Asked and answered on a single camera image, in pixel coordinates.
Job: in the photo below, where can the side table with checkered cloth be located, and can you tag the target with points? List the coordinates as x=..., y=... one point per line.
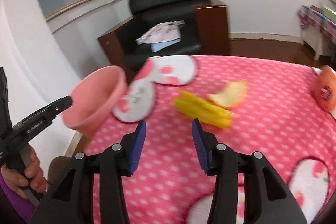
x=317, y=31

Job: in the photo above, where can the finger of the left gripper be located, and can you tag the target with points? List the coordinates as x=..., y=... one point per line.
x=35, y=123

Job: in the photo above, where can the green tissue box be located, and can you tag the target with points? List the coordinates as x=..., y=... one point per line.
x=329, y=13

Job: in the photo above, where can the pink plastic trash bucket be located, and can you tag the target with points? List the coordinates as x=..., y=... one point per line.
x=93, y=99

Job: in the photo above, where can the light blue paper on armchair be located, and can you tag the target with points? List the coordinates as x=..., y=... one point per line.
x=155, y=47

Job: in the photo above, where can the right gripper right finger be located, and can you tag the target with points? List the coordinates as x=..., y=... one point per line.
x=267, y=199

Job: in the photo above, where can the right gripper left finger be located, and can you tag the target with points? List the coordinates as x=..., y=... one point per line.
x=70, y=197

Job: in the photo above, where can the left hand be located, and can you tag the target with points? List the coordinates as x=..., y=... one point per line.
x=33, y=177

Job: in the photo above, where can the pink polka dot table blanket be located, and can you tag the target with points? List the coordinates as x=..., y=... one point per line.
x=279, y=117

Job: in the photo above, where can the floral cloth on armchair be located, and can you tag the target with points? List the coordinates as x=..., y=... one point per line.
x=161, y=33

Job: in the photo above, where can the black leather armchair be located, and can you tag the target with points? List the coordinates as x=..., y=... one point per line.
x=205, y=31

